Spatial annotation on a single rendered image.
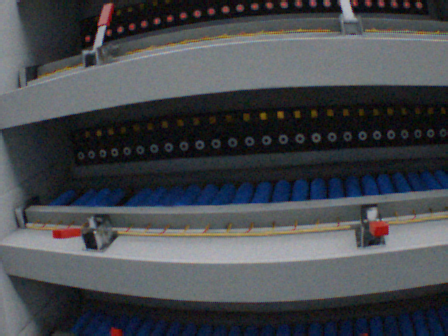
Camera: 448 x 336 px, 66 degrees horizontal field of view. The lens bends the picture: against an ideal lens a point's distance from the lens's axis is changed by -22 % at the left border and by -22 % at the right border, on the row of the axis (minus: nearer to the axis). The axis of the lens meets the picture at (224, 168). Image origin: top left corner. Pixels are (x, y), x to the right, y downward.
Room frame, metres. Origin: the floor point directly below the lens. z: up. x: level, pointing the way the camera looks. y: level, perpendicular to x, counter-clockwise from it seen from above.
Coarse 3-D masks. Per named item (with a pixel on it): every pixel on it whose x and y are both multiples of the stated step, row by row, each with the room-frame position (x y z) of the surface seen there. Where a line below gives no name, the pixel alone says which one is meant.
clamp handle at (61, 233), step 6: (90, 222) 0.40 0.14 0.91; (66, 228) 0.35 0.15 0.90; (72, 228) 0.36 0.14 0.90; (78, 228) 0.36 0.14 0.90; (84, 228) 0.39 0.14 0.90; (90, 228) 0.39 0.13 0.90; (96, 228) 0.40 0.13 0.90; (54, 234) 0.33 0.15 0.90; (60, 234) 0.33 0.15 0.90; (66, 234) 0.34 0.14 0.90; (72, 234) 0.35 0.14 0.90; (78, 234) 0.36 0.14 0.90
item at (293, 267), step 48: (432, 144) 0.46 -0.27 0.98; (48, 192) 0.55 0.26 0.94; (0, 240) 0.43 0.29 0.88; (48, 240) 0.43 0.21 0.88; (144, 240) 0.41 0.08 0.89; (192, 240) 0.40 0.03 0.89; (240, 240) 0.39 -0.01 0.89; (288, 240) 0.38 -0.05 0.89; (336, 240) 0.36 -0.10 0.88; (432, 240) 0.32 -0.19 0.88; (96, 288) 0.40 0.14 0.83; (144, 288) 0.38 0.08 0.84; (192, 288) 0.37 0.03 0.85; (240, 288) 0.36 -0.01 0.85; (288, 288) 0.35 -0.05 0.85; (336, 288) 0.34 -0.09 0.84; (384, 288) 0.33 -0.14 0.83
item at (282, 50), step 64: (192, 0) 0.53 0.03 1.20; (256, 0) 0.51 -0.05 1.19; (320, 0) 0.49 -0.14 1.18; (384, 0) 0.47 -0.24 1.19; (0, 64) 0.43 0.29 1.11; (64, 64) 0.47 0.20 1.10; (128, 64) 0.38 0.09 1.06; (192, 64) 0.36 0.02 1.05; (256, 64) 0.35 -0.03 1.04; (320, 64) 0.34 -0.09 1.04; (384, 64) 0.33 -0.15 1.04; (0, 128) 0.44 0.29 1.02
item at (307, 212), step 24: (408, 192) 0.37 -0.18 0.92; (432, 192) 0.36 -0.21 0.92; (48, 216) 0.45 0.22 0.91; (72, 216) 0.44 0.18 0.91; (120, 216) 0.43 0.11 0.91; (144, 216) 0.42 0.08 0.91; (168, 216) 0.41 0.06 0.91; (192, 216) 0.41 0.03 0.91; (216, 216) 0.40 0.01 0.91; (240, 216) 0.40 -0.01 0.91; (264, 216) 0.39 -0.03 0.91; (288, 216) 0.39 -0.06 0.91; (312, 216) 0.38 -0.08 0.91; (336, 216) 0.38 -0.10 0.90; (384, 216) 0.37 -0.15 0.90; (432, 216) 0.34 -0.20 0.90
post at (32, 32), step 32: (0, 0) 0.43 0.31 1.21; (32, 0) 0.48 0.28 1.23; (64, 0) 0.56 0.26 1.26; (0, 32) 0.43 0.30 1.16; (32, 32) 0.49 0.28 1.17; (64, 32) 0.58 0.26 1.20; (32, 128) 0.51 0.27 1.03; (64, 128) 0.60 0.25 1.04; (0, 160) 0.44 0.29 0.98; (32, 160) 0.52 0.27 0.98; (64, 160) 0.60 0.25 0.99; (0, 192) 0.44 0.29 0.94; (0, 256) 0.43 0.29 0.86; (0, 288) 0.42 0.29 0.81; (32, 288) 0.49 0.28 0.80; (0, 320) 0.43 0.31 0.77
